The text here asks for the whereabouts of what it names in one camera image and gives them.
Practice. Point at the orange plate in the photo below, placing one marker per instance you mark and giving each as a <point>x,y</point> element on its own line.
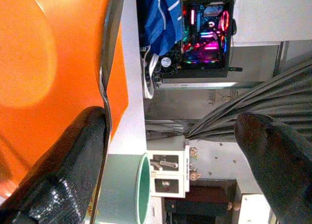
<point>36,63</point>

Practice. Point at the teal cup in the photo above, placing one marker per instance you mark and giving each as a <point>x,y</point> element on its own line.
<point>122,185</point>

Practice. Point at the dark wooden furniture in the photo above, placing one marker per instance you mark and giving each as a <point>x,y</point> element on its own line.
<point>200,204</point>

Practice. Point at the white box tool picture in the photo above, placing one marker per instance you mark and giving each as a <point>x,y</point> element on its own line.
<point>165,163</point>

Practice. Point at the black computer case coloured lights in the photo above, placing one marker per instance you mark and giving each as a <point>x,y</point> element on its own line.
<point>207,38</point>

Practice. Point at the blue cloth white stripes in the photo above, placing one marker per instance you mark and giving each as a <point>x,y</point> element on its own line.
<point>161,19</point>

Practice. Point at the grey cabinet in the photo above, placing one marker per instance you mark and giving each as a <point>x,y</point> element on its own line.
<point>256,63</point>

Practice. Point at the silver metal spoon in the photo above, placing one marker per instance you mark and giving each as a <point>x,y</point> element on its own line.
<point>109,50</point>

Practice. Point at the grey curtain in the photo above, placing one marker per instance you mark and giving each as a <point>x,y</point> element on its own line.
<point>268,99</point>

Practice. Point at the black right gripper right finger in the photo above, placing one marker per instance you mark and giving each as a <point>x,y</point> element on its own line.
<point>280,165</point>

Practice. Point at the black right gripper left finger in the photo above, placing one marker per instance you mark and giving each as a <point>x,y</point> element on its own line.
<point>61,172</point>

